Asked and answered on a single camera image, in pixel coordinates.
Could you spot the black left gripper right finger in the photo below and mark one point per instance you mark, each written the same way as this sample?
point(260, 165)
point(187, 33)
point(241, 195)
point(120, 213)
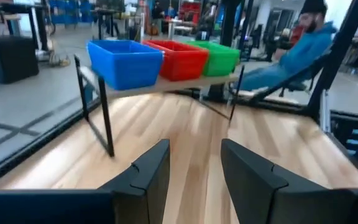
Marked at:
point(259, 193)

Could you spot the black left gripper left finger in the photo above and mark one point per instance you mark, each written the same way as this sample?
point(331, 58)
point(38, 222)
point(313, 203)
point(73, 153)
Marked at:
point(141, 186)

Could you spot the blue plastic basket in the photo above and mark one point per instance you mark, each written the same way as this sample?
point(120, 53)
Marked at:
point(135, 63)
point(132, 79)
point(123, 46)

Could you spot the wooden shelf with black legs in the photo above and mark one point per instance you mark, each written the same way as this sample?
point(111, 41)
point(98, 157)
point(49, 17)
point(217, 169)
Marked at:
point(182, 84)

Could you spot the red plastic basket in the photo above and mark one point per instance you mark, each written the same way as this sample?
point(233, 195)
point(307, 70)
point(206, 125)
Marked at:
point(183, 73)
point(185, 60)
point(172, 46)

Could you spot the green plastic basket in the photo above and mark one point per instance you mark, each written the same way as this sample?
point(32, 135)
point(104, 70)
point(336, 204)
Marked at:
point(222, 59)
point(216, 46)
point(221, 70)

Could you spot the black office chair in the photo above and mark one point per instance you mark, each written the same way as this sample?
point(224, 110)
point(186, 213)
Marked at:
point(297, 85)

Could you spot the person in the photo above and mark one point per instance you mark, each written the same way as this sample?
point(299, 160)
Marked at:
point(306, 49)

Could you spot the white table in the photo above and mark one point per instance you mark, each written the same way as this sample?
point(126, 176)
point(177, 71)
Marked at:
point(179, 22)

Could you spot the red tool cabinet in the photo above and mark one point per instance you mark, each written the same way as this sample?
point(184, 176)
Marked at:
point(191, 11)

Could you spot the black storage box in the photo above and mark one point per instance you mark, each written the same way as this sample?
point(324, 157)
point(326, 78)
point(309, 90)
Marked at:
point(8, 59)

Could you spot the blue storage bin rack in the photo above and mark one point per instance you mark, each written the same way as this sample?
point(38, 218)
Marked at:
point(70, 12)

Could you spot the black upright frame post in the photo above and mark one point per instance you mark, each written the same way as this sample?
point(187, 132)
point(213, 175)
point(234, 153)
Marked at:
point(337, 59)
point(230, 21)

